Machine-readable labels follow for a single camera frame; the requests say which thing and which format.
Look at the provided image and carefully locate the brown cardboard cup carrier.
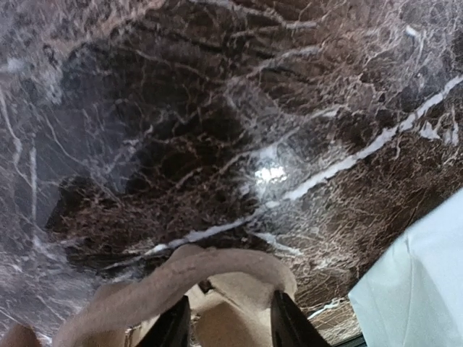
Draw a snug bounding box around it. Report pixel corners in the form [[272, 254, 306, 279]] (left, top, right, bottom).
[[7, 242, 298, 347]]

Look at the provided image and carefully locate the light blue paper bag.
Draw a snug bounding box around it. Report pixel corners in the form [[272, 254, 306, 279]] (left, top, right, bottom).
[[349, 192, 462, 346]]

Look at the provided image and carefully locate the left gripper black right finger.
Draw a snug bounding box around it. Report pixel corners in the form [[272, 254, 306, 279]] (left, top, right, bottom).
[[271, 291, 331, 347]]

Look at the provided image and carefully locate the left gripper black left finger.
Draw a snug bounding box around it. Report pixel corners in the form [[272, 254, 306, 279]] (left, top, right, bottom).
[[137, 296, 191, 347]]

